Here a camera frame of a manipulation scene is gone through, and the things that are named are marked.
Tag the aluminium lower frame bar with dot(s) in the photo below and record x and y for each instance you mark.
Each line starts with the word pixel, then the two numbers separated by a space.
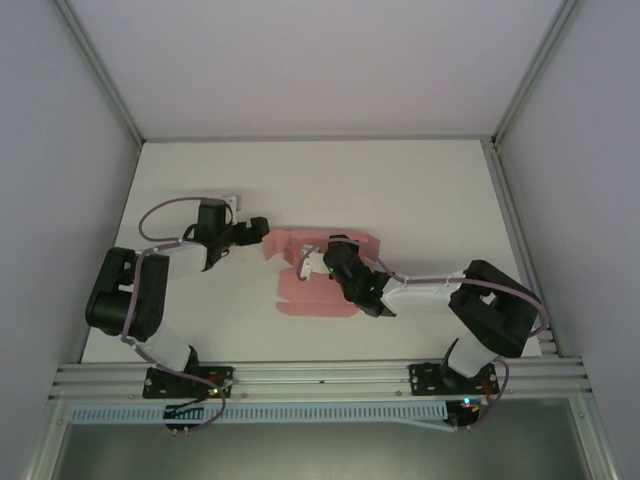
pixel 597 440
pixel 47 440

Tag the aluminium corner post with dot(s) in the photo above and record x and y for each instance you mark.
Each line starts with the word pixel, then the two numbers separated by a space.
pixel 105 75
pixel 540 65

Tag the pink paper box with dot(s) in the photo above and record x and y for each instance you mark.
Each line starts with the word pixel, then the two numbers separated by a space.
pixel 300 295

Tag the aluminium side rail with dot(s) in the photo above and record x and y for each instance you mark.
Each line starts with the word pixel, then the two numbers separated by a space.
pixel 520 250

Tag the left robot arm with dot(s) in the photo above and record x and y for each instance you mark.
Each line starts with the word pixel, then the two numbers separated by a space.
pixel 150 300

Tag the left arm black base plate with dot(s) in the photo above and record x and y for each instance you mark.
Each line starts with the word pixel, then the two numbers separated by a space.
pixel 160 382

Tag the black controller board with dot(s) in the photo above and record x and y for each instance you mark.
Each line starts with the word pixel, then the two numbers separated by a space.
pixel 465 410

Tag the aluminium mounting rail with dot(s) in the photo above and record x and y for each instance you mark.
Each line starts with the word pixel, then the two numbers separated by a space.
pixel 320 372

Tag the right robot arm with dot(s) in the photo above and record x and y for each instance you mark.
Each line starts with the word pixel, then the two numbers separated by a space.
pixel 490 310

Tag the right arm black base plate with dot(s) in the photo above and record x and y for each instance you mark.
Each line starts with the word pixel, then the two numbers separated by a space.
pixel 425 377

